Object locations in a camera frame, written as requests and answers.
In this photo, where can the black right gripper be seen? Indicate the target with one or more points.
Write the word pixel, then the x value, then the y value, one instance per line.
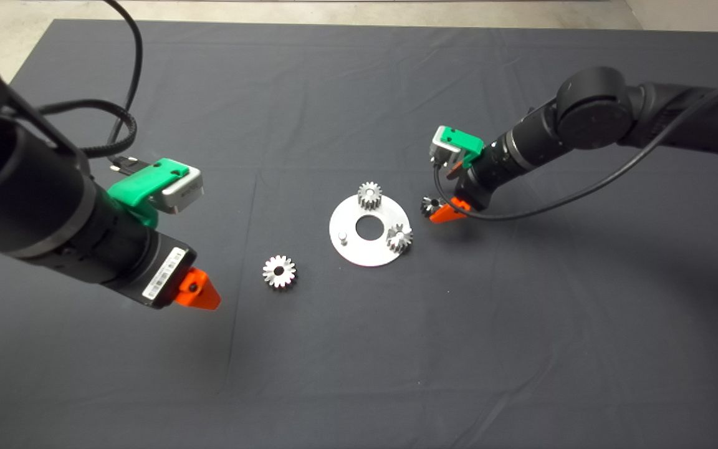
pixel 483 178

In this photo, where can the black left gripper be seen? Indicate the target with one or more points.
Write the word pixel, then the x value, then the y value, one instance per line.
pixel 141 262

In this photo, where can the small dark steel gear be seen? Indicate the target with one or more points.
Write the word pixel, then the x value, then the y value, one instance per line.
pixel 426 206

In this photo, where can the large steel gear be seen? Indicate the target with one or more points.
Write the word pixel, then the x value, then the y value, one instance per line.
pixel 272 279

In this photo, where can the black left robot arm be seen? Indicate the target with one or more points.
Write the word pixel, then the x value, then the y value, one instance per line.
pixel 16 187

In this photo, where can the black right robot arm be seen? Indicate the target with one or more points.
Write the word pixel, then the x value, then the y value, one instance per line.
pixel 589 109

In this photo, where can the round metal plate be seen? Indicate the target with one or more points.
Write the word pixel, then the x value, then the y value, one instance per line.
pixel 365 253

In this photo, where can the dark grey table cloth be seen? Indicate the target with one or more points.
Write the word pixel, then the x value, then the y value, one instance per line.
pixel 359 374

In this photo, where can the grey right camera box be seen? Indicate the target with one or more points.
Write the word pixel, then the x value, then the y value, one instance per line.
pixel 441 148

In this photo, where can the grey camera box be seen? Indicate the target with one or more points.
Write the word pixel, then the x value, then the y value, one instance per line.
pixel 441 148
pixel 181 190

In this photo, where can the green right camera mount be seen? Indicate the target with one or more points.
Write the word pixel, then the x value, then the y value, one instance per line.
pixel 468 144

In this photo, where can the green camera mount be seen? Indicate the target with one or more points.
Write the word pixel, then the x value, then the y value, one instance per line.
pixel 138 187
pixel 468 144

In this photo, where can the grey left camera box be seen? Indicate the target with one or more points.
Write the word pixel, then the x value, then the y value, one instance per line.
pixel 181 190

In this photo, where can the green left camera mount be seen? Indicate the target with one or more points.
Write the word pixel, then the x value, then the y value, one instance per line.
pixel 138 187

